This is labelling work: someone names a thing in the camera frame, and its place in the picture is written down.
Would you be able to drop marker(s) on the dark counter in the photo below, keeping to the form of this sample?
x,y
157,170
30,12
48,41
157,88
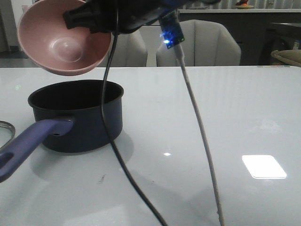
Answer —
x,y
247,26

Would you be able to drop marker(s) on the glass lid blue knob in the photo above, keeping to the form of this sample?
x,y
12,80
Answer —
x,y
7,133

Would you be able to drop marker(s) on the blue circuit board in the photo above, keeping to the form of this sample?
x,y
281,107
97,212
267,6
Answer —
x,y
171,30

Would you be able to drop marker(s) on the pink bowl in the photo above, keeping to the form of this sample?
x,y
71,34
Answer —
x,y
46,40

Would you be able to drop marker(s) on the fruit plate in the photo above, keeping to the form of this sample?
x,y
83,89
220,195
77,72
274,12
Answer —
x,y
243,4

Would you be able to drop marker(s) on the right grey chair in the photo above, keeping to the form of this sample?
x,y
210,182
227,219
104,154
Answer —
x,y
206,44

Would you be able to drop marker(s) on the left grey chair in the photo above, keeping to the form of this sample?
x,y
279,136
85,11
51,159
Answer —
x,y
130,51

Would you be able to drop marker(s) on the grey chair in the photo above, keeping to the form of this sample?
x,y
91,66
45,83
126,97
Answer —
x,y
206,44
130,51

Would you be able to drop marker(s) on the beige cushion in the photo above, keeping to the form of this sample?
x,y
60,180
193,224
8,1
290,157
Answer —
x,y
289,57

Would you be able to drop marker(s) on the dark blue saucepan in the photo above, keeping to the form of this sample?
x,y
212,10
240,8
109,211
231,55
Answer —
x,y
70,117

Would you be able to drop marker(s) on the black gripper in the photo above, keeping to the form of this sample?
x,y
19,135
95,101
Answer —
x,y
125,15

